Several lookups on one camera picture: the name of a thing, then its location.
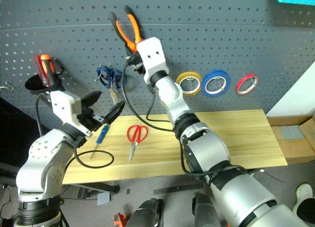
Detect grey pegboard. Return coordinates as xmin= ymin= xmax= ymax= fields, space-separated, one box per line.
xmin=0 ymin=0 xmax=315 ymax=123

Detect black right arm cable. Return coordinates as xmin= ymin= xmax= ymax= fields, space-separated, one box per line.
xmin=121 ymin=63 xmax=250 ymax=177

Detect blue handled scissors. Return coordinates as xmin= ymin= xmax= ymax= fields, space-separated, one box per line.
xmin=95 ymin=65 xmax=127 ymax=105

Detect yellow tape roll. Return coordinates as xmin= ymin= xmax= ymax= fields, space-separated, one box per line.
xmin=175 ymin=71 xmax=203 ymax=97

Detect black table leg bar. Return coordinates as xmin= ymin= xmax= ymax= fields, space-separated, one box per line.
xmin=70 ymin=182 xmax=121 ymax=194

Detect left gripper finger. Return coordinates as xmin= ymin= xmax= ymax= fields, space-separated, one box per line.
xmin=102 ymin=100 xmax=126 ymax=126
xmin=80 ymin=90 xmax=103 ymax=109

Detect blue handled screwdriver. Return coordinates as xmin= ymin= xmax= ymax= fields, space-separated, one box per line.
xmin=89 ymin=124 xmax=110 ymax=160

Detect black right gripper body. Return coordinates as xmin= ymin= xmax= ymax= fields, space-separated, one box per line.
xmin=131 ymin=55 xmax=147 ymax=76

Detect red translucent handle screwdriver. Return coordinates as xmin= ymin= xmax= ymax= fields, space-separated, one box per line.
xmin=31 ymin=55 xmax=49 ymax=87

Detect blue tape roll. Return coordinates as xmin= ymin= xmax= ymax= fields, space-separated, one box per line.
xmin=200 ymin=69 xmax=231 ymax=98

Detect red tape roll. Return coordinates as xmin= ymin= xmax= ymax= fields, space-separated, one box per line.
xmin=235 ymin=73 xmax=259 ymax=96

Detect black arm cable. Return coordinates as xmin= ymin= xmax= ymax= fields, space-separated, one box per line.
xmin=35 ymin=93 xmax=115 ymax=168
xmin=121 ymin=63 xmax=250 ymax=177

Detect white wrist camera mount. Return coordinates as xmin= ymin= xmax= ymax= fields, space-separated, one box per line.
xmin=135 ymin=36 xmax=170 ymax=85
xmin=50 ymin=90 xmax=93 ymax=137

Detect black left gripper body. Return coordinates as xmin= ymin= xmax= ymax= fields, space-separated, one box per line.
xmin=77 ymin=105 xmax=104 ymax=133

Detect orange and black screwdriver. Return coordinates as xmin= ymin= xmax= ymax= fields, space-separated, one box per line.
xmin=40 ymin=54 xmax=56 ymax=87

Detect grey metal strip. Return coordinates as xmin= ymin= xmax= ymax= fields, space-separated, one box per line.
xmin=153 ymin=182 xmax=204 ymax=196

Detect dark rounded shape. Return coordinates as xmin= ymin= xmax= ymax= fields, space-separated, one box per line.
xmin=128 ymin=198 xmax=164 ymax=227

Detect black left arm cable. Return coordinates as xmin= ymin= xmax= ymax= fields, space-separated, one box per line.
xmin=35 ymin=93 xmax=115 ymax=168

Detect brown cardboard box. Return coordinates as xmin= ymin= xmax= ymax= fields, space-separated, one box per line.
xmin=266 ymin=114 xmax=315 ymax=165

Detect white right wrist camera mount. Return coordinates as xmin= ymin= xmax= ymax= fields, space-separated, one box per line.
xmin=135 ymin=36 xmax=170 ymax=85

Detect black trouser leg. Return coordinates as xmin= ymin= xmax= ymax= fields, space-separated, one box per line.
xmin=296 ymin=197 xmax=315 ymax=223

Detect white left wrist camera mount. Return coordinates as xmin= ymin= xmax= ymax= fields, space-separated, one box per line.
xmin=50 ymin=90 xmax=93 ymax=137

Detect orange and black object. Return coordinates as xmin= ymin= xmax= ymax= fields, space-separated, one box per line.
xmin=112 ymin=212 xmax=128 ymax=227

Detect small grey box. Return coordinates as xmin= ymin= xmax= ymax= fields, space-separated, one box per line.
xmin=96 ymin=193 xmax=112 ymax=206

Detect black round tool holder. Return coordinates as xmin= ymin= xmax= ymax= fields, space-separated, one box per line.
xmin=24 ymin=73 xmax=66 ymax=95

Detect orange and black pliers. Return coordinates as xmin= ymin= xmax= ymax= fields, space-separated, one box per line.
xmin=109 ymin=5 xmax=145 ymax=61

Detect white and green shoe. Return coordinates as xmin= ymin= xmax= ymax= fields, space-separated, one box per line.
xmin=292 ymin=183 xmax=315 ymax=213

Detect red handled scissors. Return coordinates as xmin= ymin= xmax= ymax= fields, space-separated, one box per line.
xmin=126 ymin=124 xmax=149 ymax=163

